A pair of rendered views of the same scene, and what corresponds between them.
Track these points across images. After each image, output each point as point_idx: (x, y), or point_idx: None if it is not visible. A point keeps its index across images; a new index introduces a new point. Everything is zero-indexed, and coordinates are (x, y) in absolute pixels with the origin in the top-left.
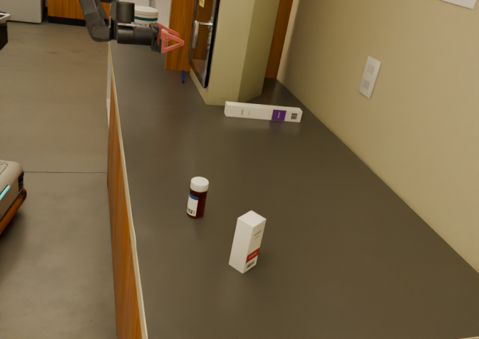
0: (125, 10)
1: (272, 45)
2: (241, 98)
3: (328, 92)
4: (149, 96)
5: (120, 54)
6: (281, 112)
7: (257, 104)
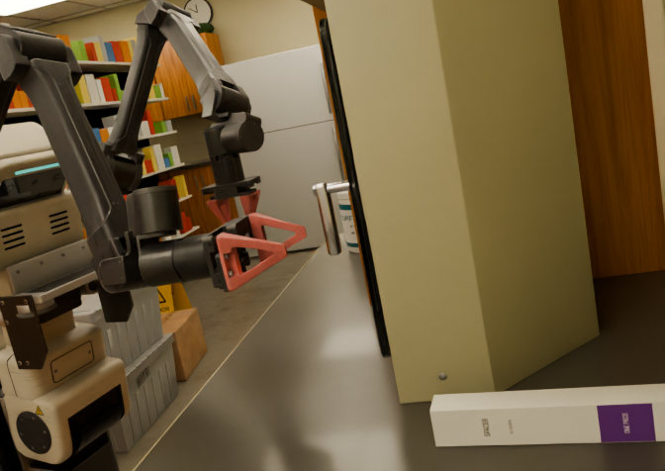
0: (145, 207)
1: (626, 188)
2: (509, 368)
3: None
4: (262, 398)
5: (302, 287)
6: (635, 413)
7: (542, 390)
